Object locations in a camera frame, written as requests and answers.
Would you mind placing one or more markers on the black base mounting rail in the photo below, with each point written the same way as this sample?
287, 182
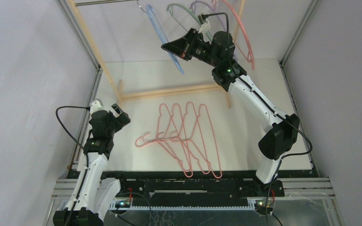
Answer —
172, 189

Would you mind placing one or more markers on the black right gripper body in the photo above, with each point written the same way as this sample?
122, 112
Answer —
186, 48

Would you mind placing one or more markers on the wooden hanger rack frame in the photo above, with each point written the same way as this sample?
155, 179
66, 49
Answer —
125, 46

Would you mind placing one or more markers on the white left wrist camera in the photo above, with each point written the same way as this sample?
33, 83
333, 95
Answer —
96, 105

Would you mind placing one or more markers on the metal hanging rod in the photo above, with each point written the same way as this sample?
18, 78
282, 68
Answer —
99, 2

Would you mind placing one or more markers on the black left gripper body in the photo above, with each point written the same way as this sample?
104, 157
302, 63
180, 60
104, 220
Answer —
121, 120

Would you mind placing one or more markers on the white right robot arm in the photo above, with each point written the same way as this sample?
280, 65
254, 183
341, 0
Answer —
280, 128

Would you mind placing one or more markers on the purple plastic hanger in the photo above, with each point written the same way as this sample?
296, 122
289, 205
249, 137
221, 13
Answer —
224, 23

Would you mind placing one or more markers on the green plastic hanger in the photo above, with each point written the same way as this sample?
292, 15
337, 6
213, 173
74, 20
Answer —
170, 10

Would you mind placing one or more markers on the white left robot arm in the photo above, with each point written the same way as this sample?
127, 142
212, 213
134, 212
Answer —
92, 195

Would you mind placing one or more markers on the pink hanger on rod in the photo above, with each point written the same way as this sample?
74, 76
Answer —
237, 9

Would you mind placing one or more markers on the blue plastic hanger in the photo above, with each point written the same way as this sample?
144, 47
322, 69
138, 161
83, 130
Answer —
160, 32

